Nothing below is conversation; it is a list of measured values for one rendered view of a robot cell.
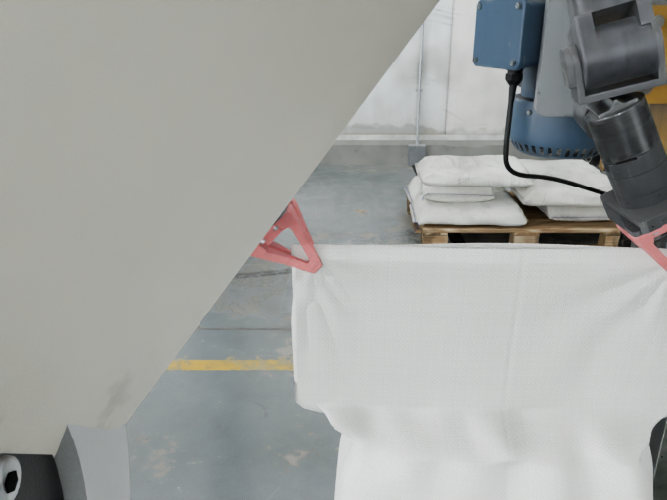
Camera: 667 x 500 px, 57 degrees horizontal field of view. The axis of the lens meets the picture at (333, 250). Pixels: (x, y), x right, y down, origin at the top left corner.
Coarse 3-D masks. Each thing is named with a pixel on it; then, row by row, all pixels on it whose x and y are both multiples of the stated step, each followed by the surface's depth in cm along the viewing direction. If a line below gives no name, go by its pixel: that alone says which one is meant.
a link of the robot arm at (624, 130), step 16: (624, 96) 61; (640, 96) 59; (592, 112) 62; (608, 112) 59; (624, 112) 58; (640, 112) 58; (592, 128) 61; (608, 128) 59; (624, 128) 59; (640, 128) 59; (656, 128) 60; (608, 144) 60; (624, 144) 60; (640, 144) 59; (656, 144) 60; (608, 160) 62; (624, 160) 60
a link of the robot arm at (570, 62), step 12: (660, 36) 56; (564, 48) 59; (576, 48) 58; (660, 48) 56; (564, 60) 59; (576, 60) 58; (660, 60) 57; (564, 72) 60; (576, 72) 58; (660, 72) 57; (576, 84) 59; (612, 84) 60; (624, 84) 59; (636, 84) 58; (648, 84) 58; (660, 84) 58; (576, 96) 60; (588, 96) 59; (600, 96) 59; (612, 96) 59; (576, 108) 69; (576, 120) 70; (588, 132) 66
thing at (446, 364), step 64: (320, 256) 66; (384, 256) 66; (448, 256) 66; (512, 256) 66; (576, 256) 66; (640, 256) 66; (320, 320) 69; (384, 320) 69; (448, 320) 68; (512, 320) 68; (576, 320) 69; (640, 320) 69; (320, 384) 72; (384, 384) 72; (448, 384) 71; (512, 384) 71; (576, 384) 72; (640, 384) 72; (384, 448) 71; (448, 448) 70; (512, 448) 69; (576, 448) 70; (640, 448) 70
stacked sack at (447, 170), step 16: (432, 160) 360; (448, 160) 357; (464, 160) 356; (480, 160) 358; (496, 160) 359; (512, 160) 356; (432, 176) 343; (448, 176) 342; (464, 176) 341; (480, 176) 340; (496, 176) 340; (512, 176) 339
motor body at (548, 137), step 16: (528, 80) 91; (528, 96) 92; (512, 112) 95; (528, 112) 90; (512, 128) 95; (528, 128) 91; (544, 128) 89; (560, 128) 88; (576, 128) 88; (528, 144) 92; (544, 144) 90; (560, 144) 89; (576, 144) 89; (592, 144) 89
